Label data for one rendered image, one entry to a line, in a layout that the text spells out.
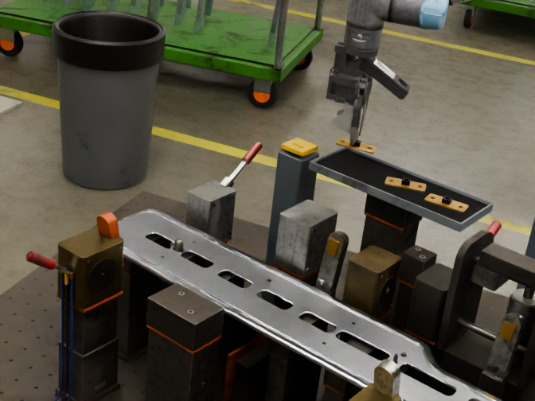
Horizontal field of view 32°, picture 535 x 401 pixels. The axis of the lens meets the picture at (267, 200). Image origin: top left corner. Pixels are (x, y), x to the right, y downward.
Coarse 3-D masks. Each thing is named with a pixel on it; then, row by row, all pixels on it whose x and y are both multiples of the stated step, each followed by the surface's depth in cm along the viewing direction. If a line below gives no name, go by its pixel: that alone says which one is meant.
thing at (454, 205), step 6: (426, 198) 191; (438, 198) 192; (444, 198) 190; (450, 198) 190; (438, 204) 190; (444, 204) 190; (450, 204) 190; (456, 204) 190; (462, 204) 190; (456, 210) 188; (462, 210) 188
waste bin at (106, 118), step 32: (64, 32) 428; (96, 32) 443; (128, 32) 444; (160, 32) 425; (64, 64) 415; (96, 64) 406; (128, 64) 408; (64, 96) 423; (96, 96) 415; (128, 96) 418; (64, 128) 432; (96, 128) 422; (128, 128) 426; (64, 160) 441; (96, 160) 430; (128, 160) 435
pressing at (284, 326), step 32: (128, 224) 203; (160, 224) 204; (128, 256) 192; (160, 256) 192; (224, 256) 195; (192, 288) 183; (224, 288) 184; (256, 288) 185; (288, 288) 186; (256, 320) 175; (288, 320) 176; (352, 320) 178; (320, 352) 168; (352, 352) 169; (416, 352) 171; (416, 384) 162; (448, 384) 163
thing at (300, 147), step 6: (282, 144) 210; (288, 144) 210; (294, 144) 210; (300, 144) 211; (306, 144) 211; (312, 144) 211; (288, 150) 209; (294, 150) 208; (300, 150) 208; (306, 150) 208; (312, 150) 210
